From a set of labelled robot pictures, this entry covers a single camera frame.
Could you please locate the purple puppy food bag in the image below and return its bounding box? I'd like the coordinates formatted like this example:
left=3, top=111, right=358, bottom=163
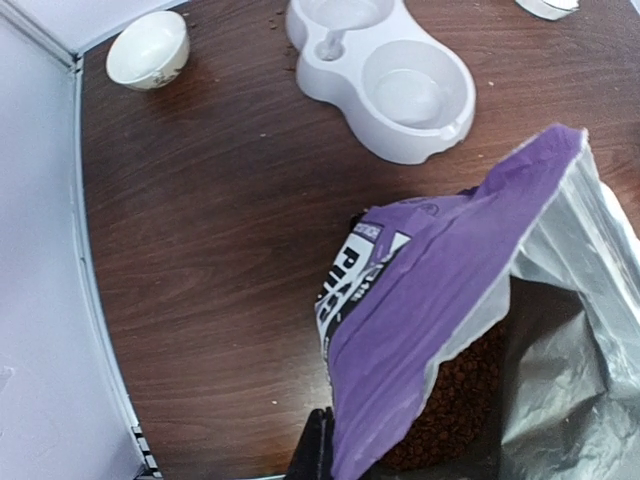
left=315, top=125, right=639, bottom=479

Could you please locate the brown kibble in bag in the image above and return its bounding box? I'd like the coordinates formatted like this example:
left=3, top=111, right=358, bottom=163
left=381, top=322, right=506, bottom=472

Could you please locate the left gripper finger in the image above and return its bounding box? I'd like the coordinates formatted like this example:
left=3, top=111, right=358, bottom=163
left=284, top=407, right=334, bottom=480

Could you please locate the left aluminium frame post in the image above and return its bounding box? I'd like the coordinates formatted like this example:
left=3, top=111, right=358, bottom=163
left=1, top=1, right=82, bottom=73

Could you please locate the white scalloped bowl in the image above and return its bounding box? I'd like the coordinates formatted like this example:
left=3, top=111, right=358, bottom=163
left=515, top=0, right=579, bottom=21

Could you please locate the small white round bowl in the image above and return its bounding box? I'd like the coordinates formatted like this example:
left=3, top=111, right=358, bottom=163
left=106, top=11, right=190, bottom=91

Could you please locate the grey double pet bowl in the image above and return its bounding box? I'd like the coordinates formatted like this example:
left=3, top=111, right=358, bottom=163
left=285, top=1, right=476, bottom=165

